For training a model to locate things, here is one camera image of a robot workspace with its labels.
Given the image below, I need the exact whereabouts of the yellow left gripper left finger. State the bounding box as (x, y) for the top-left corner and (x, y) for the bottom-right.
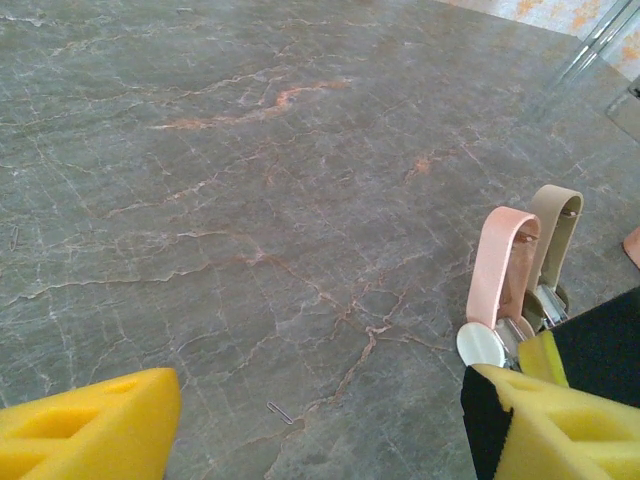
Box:
(0, 368), (181, 480)

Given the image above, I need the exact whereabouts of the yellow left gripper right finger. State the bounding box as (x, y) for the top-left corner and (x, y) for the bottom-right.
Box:
(460, 363), (640, 480)

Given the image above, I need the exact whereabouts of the pink plastic tray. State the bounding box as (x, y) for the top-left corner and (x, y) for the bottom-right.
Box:
(622, 222), (640, 271)

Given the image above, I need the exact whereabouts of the loose metal staple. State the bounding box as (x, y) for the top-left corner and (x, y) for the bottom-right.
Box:
(266, 400), (296, 426)

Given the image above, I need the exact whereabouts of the orange patterned backdrop cloth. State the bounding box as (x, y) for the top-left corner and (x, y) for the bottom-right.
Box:
(439, 0), (640, 81)

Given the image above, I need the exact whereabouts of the aluminium corner post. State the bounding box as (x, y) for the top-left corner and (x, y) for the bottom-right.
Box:
(549, 0), (640, 96)

